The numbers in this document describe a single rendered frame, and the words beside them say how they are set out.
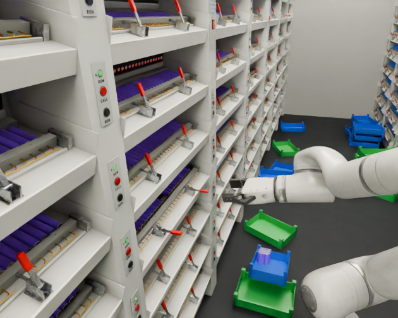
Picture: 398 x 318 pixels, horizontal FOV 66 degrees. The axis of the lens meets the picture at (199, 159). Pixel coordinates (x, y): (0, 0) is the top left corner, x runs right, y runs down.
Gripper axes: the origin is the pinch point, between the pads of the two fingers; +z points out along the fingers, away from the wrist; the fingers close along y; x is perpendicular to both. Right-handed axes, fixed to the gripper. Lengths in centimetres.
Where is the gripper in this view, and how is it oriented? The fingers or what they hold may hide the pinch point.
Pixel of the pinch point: (229, 190)
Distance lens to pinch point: 101.8
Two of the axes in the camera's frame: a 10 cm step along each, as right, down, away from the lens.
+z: -9.1, 0.7, 4.0
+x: -2.2, -9.1, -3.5
